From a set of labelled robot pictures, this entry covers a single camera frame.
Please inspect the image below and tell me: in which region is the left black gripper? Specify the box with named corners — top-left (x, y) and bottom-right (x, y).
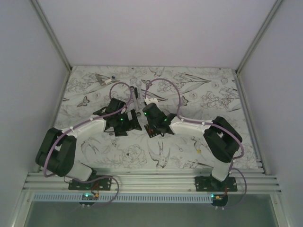
top-left (114, 110), bottom-right (142, 137)

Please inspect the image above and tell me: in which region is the black fuse box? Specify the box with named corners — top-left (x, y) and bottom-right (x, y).
top-left (144, 124), bottom-right (164, 138)

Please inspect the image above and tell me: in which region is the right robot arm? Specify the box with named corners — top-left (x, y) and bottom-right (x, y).
top-left (143, 103), bottom-right (244, 192)

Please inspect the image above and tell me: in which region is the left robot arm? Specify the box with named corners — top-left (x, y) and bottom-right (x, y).
top-left (36, 98), bottom-right (142, 190)

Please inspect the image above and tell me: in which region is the silver ratchet wrench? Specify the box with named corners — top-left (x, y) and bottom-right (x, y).
top-left (130, 86), bottom-right (141, 117)

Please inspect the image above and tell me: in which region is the floral patterned mat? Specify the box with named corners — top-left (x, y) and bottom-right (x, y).
top-left (55, 66), bottom-right (258, 169)

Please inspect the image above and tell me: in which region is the left controller board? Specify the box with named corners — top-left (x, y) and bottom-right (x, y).
top-left (82, 193), bottom-right (98, 201)

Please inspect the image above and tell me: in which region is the controller board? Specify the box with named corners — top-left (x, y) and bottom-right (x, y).
top-left (211, 194), bottom-right (228, 207)
top-left (82, 193), bottom-right (98, 201)

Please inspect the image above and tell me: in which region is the right controller board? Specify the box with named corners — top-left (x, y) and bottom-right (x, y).
top-left (211, 194), bottom-right (228, 207)

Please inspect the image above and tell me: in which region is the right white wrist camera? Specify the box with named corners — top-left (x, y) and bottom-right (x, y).
top-left (144, 98), bottom-right (159, 106)

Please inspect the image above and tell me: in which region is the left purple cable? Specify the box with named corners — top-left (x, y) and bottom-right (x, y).
top-left (44, 82), bottom-right (134, 209)

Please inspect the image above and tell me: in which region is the purple cable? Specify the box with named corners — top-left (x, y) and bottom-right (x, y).
top-left (143, 78), bottom-right (248, 210)
top-left (44, 82), bottom-right (134, 209)

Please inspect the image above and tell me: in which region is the aluminium rail frame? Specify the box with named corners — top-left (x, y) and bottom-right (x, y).
top-left (23, 168), bottom-right (281, 194)

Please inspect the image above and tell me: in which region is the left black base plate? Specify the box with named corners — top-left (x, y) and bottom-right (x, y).
top-left (68, 175), bottom-right (112, 191)

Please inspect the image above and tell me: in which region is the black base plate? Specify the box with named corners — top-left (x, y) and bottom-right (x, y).
top-left (68, 175), bottom-right (112, 191)
top-left (194, 175), bottom-right (238, 192)

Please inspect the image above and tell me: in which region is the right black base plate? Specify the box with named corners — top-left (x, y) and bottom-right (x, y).
top-left (194, 175), bottom-right (238, 192)

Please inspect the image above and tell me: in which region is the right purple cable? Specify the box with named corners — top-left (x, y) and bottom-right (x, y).
top-left (143, 78), bottom-right (248, 210)

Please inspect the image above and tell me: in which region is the white slotted cable duct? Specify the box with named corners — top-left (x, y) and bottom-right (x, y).
top-left (33, 192), bottom-right (212, 204)

